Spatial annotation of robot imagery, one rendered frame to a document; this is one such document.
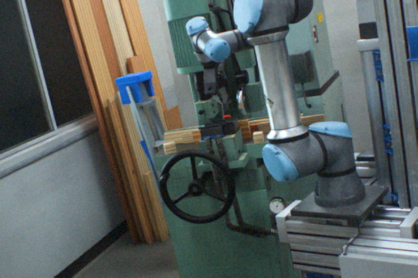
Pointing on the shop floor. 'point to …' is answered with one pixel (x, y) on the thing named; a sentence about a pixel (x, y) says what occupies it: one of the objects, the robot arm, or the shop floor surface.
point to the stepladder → (141, 87)
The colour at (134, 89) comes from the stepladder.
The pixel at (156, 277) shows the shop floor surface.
